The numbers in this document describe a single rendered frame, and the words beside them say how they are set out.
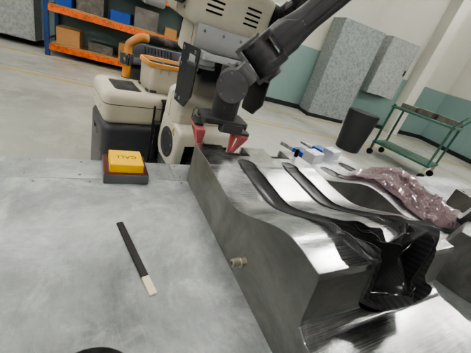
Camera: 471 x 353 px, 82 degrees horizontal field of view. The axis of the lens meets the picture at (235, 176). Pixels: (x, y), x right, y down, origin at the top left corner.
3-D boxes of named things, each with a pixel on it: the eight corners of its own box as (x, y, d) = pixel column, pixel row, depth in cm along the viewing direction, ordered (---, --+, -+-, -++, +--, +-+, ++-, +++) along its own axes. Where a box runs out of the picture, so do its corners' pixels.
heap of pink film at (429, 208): (333, 177, 69) (347, 149, 65) (360, 169, 81) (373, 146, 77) (443, 244, 54) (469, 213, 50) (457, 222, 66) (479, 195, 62)
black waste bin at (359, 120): (326, 140, 457) (343, 104, 429) (349, 144, 473) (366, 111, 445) (343, 152, 417) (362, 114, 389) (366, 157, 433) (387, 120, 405)
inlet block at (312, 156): (273, 150, 82) (280, 134, 80) (283, 150, 86) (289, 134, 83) (307, 172, 75) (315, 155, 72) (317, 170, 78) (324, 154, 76)
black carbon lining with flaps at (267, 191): (230, 167, 54) (243, 123, 50) (291, 170, 62) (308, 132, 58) (358, 335, 28) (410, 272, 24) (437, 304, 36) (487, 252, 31)
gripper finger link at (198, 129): (219, 163, 62) (230, 125, 57) (188, 160, 59) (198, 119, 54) (212, 150, 67) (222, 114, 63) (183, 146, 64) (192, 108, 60)
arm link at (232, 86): (281, 68, 56) (257, 31, 53) (290, 75, 46) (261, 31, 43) (235, 104, 60) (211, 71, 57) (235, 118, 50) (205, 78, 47)
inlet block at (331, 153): (294, 148, 90) (299, 134, 87) (301, 148, 93) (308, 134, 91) (326, 168, 82) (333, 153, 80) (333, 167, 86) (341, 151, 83)
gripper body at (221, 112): (246, 133, 60) (256, 100, 56) (202, 125, 56) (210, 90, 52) (237, 122, 65) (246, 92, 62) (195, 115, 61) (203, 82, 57)
